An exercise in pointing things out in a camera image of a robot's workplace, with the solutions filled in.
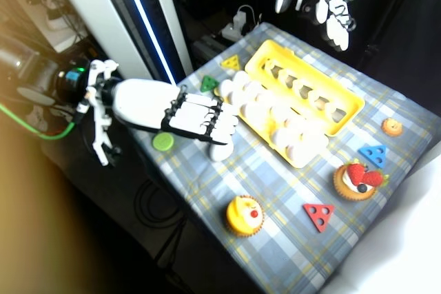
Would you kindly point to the toy strawberry tart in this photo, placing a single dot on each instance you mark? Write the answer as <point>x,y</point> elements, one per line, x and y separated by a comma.
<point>356,182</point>

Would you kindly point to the checked grey tablecloth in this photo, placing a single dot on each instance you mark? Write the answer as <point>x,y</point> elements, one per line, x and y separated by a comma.
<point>241,180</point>

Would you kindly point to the toy bear cookie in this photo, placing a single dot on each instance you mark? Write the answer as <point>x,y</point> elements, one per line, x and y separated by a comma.
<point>392,126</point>

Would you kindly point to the white robot body column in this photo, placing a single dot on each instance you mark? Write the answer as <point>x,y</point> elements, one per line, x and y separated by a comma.
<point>103,15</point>

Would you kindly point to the white egg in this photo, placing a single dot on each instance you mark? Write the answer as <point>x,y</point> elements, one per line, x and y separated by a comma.
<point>220,152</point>
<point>227,88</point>
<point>314,139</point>
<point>253,112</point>
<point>255,89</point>
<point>283,137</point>
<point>280,112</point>
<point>300,153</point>
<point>267,100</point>
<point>241,77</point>
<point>297,124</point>

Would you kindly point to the blue triangle block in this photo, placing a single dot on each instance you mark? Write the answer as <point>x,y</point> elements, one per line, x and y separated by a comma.
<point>373,155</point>

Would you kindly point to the yellow toy cupcake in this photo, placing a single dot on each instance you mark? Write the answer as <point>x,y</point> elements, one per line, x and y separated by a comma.
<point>244,216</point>

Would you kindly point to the white panel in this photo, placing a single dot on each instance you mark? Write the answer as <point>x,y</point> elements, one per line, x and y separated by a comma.
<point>396,239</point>

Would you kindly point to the yellow egg carton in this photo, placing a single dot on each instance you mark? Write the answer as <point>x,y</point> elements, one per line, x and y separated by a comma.
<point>344,101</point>

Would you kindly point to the green round disc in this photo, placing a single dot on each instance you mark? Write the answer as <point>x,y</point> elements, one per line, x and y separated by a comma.
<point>163,142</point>

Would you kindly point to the yellow triangle block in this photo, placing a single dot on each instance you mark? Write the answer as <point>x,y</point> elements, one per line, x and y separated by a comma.
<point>231,63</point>

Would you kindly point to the red triangle block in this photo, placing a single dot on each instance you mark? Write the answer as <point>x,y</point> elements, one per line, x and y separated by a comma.
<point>318,215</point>

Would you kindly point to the white power strip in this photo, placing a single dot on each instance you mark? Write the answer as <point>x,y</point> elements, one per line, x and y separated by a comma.
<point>237,22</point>

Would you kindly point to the green triangle block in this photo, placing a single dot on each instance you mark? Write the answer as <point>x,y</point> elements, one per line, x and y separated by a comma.
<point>209,84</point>

